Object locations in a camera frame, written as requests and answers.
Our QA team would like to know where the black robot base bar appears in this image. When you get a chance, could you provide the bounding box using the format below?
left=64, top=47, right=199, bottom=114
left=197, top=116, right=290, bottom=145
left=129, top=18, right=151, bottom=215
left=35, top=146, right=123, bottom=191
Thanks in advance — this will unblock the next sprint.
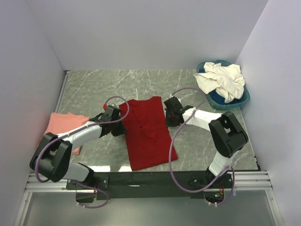
left=66, top=171, right=233, bottom=203

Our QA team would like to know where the white crumpled t shirt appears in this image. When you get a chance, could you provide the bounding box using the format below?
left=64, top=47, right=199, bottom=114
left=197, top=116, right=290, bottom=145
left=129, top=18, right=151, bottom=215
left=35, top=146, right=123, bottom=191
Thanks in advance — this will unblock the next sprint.
left=194, top=62, right=246, bottom=104

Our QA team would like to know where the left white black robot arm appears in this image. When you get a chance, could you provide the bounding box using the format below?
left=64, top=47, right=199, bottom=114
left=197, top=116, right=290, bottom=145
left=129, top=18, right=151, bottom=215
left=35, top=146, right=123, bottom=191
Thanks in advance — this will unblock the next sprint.
left=30, top=105, right=126, bottom=189

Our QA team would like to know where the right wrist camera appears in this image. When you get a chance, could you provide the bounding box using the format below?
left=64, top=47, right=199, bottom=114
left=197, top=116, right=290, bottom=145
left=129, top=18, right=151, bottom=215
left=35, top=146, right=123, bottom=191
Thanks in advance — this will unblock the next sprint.
left=169, top=95, right=182, bottom=103

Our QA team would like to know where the blue t shirt in basket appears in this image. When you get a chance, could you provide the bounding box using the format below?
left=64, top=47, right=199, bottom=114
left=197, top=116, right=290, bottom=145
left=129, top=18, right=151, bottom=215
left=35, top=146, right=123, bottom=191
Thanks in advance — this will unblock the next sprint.
left=209, top=90, right=242, bottom=105

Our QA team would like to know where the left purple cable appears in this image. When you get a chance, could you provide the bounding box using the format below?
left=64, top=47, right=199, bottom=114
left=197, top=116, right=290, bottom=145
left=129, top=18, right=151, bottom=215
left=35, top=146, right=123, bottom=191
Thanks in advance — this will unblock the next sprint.
left=34, top=96, right=130, bottom=209

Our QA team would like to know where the teal plastic laundry basket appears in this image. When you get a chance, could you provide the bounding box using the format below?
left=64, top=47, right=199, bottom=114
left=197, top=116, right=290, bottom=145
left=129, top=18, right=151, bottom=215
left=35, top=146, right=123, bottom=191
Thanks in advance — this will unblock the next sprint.
left=196, top=60, right=250, bottom=110

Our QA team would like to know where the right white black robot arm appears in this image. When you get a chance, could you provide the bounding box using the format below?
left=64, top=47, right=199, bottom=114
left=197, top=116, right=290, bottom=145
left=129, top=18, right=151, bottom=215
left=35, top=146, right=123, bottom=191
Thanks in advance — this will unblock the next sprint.
left=164, top=97, right=249, bottom=188

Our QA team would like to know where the red t shirt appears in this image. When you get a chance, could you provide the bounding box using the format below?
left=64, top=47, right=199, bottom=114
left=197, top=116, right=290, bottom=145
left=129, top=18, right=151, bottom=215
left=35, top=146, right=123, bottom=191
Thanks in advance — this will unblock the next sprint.
left=119, top=96, right=172, bottom=171

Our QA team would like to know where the folded pink t shirt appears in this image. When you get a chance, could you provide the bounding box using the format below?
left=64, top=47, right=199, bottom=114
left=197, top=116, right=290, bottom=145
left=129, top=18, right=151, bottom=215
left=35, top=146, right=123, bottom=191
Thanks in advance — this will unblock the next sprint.
left=37, top=112, right=91, bottom=155

